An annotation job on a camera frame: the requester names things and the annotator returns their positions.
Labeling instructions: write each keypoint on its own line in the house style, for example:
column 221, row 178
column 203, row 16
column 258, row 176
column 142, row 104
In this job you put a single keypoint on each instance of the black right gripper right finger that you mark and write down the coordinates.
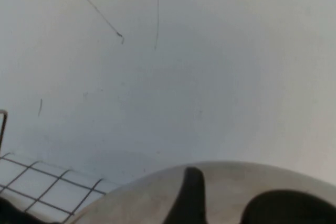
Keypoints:
column 190, row 200

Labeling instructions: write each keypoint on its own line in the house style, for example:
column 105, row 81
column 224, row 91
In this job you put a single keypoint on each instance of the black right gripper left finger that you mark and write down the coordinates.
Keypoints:
column 10, row 214

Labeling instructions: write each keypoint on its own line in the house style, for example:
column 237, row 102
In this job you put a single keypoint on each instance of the stainless steel pot lid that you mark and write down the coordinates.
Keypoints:
column 231, row 182

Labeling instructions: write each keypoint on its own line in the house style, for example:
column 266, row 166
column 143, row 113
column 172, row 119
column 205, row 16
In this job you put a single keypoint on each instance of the white black-grid tablecloth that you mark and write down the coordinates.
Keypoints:
column 52, row 190

